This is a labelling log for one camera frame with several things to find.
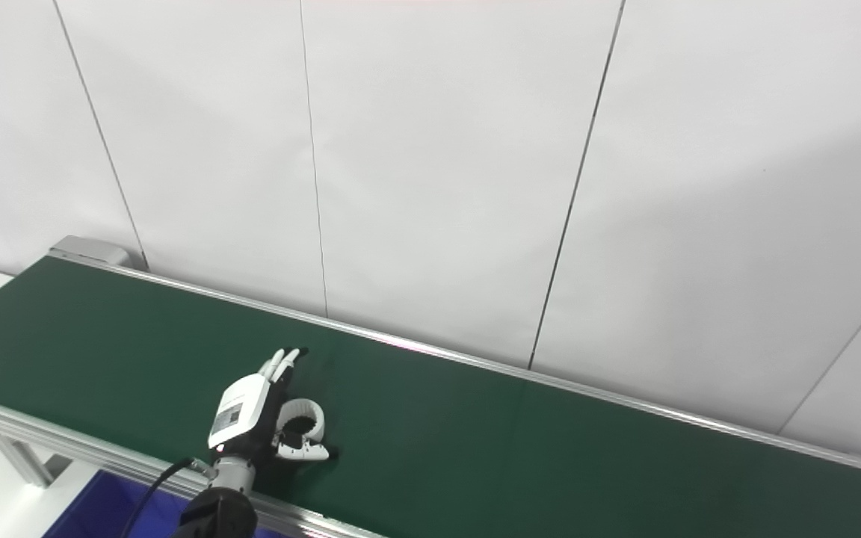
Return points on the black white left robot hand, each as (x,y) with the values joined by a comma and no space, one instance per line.
(240,411)

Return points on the blue bin holding white rings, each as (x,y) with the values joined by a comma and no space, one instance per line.
(109,508)

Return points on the green conveyor belt aluminium frame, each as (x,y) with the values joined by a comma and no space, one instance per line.
(550,463)

